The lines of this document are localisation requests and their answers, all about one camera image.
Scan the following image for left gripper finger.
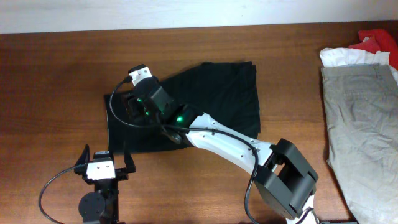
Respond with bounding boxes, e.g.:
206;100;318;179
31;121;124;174
123;141;136;173
75;144;90;168

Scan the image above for black shorts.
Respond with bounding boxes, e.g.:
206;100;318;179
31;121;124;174
104;62;261;154

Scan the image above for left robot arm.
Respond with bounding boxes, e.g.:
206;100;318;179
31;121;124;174
74;145;136;224

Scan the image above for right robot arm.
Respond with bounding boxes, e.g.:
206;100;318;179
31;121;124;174
123;76;319;223

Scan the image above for white cloth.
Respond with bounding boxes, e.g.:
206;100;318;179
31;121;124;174
320;47;397;82

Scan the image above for grey khaki shorts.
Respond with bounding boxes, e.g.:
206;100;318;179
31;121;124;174
321;65;397;223

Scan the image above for red cloth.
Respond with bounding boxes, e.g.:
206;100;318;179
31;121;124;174
349;29;397;69

